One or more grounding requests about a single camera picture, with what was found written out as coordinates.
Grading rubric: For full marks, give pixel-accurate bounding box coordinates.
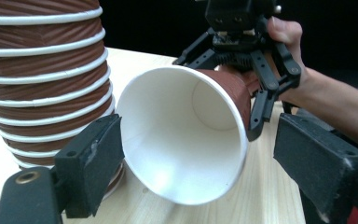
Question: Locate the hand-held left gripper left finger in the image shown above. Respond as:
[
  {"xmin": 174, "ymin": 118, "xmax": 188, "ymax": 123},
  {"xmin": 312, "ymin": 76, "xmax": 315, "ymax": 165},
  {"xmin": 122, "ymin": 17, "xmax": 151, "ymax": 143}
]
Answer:
[{"xmin": 53, "ymin": 113, "xmax": 126, "ymax": 219}]

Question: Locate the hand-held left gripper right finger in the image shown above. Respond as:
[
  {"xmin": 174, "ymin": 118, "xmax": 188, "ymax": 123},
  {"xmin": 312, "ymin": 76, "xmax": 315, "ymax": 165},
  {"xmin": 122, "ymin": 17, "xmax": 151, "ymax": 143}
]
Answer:
[{"xmin": 272, "ymin": 112, "xmax": 358, "ymax": 224}]

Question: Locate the single brown paper cup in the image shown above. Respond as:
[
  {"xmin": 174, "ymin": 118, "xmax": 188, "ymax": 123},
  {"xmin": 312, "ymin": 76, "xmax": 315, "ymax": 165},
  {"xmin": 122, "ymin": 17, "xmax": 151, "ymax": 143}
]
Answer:
[{"xmin": 115, "ymin": 64, "xmax": 253, "ymax": 206}]

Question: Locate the stack of brown paper cups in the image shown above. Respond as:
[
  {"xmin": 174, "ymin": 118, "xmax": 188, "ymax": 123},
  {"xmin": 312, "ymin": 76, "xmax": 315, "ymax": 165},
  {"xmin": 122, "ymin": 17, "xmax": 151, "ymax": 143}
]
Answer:
[{"xmin": 0, "ymin": 0, "xmax": 127, "ymax": 201}]

